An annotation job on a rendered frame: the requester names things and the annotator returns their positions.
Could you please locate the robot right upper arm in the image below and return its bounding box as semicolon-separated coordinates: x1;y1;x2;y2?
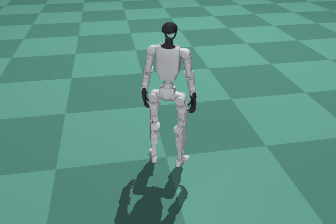
180;48;192;78

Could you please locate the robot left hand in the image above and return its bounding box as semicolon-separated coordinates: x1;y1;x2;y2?
141;88;150;108

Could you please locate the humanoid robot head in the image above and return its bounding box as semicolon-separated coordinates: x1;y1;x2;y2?
161;22;177;49

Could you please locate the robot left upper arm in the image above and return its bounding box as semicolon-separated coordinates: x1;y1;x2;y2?
145;45;157;73

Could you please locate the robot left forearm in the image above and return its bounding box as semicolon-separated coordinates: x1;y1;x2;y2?
141;66;151;91

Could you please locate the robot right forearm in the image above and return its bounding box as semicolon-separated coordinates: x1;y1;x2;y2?
186;70;197;96

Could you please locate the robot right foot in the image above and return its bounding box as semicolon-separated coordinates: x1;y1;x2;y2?
175;155;189;167

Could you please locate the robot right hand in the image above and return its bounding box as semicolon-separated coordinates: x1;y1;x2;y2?
188;92;196;113

